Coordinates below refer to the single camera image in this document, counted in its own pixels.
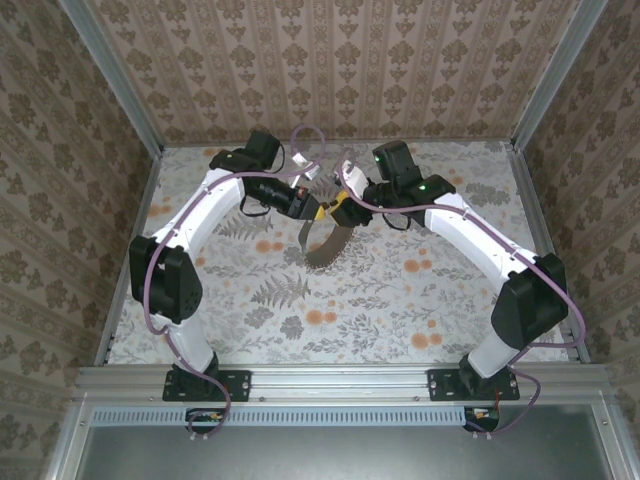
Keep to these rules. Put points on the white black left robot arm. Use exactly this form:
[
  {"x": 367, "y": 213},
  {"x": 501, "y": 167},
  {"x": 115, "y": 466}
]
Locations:
[{"x": 215, "y": 195}]

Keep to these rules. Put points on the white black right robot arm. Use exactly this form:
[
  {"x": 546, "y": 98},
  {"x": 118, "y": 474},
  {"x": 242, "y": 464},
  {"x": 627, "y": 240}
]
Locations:
[{"x": 480, "y": 240}]

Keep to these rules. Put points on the grey metal panel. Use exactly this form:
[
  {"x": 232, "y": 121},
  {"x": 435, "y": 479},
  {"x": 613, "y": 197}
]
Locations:
[{"x": 340, "y": 455}]

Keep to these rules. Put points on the aluminium left side rail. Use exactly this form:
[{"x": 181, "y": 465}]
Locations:
[{"x": 148, "y": 197}]

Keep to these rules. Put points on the aluminium right side rail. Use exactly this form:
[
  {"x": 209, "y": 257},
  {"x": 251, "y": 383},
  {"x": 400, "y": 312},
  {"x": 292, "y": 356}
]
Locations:
[{"x": 532, "y": 200}]

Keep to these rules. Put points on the aluminium mounting rail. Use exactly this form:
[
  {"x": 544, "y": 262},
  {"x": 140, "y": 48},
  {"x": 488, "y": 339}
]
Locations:
[{"x": 340, "y": 382}]

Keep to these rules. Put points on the aluminium right frame post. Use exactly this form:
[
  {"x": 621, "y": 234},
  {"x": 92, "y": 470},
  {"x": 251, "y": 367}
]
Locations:
[{"x": 557, "y": 75}]

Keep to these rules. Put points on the aluminium frame post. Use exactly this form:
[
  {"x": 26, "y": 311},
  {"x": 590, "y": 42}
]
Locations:
[
  {"x": 113, "y": 75},
  {"x": 557, "y": 75}
]

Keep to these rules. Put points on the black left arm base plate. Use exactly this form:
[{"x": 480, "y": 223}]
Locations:
[{"x": 235, "y": 385}]

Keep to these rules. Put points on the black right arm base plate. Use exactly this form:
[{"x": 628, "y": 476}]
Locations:
[{"x": 445, "y": 385}]

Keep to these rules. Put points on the aluminium left frame post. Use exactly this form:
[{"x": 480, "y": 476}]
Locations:
[{"x": 113, "y": 75}]

